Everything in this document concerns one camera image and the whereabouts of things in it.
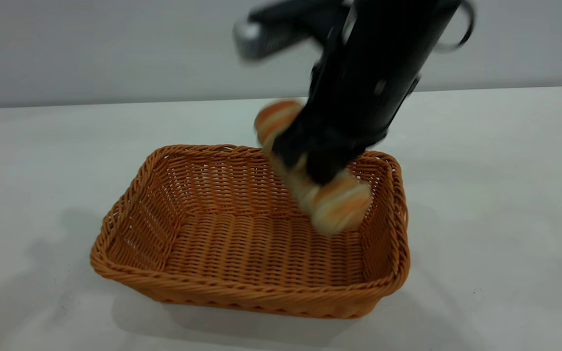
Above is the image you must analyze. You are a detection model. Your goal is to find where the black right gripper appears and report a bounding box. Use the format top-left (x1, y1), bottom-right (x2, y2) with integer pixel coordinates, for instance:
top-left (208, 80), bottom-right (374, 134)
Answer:
top-left (272, 95), bottom-right (395, 186)

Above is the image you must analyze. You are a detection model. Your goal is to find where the striped spiral bread roll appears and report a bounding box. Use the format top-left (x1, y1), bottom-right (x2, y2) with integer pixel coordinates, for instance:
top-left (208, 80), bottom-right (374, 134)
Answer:
top-left (254, 99), bottom-right (374, 235)

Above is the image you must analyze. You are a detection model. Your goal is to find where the woven orange wicker basket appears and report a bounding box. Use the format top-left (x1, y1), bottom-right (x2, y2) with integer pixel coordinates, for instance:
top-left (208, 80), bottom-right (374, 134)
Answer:
top-left (90, 144), bottom-right (411, 320)

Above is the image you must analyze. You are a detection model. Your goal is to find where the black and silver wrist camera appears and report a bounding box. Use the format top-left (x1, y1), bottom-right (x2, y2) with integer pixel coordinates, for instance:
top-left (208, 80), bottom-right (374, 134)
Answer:
top-left (233, 0), bottom-right (351, 62)

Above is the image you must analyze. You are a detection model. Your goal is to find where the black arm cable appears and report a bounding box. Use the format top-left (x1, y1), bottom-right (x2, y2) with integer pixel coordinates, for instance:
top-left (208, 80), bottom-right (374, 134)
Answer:
top-left (435, 0), bottom-right (477, 53)

